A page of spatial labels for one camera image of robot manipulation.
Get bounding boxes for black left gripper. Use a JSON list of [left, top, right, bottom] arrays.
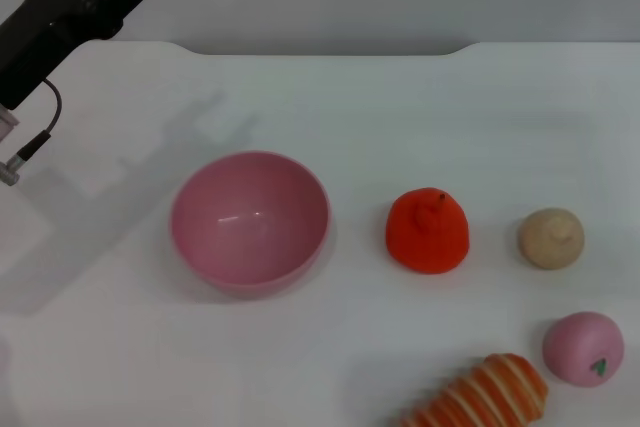
[[0, 0, 179, 111]]

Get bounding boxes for pink plastic bowl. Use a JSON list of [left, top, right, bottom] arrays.
[[170, 150, 332, 301]]

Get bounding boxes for pink toy peach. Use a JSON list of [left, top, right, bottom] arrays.
[[542, 311, 626, 389]]

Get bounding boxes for red orange toy fruit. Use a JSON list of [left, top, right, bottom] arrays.
[[384, 187, 472, 276]]

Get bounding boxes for beige toy bun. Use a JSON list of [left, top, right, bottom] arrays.
[[517, 207, 586, 271]]

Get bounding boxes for orange striped toy bread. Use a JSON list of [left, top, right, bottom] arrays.
[[399, 352, 550, 427]]

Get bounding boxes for left gripper cable with plug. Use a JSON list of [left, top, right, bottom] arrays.
[[0, 77, 64, 188]]

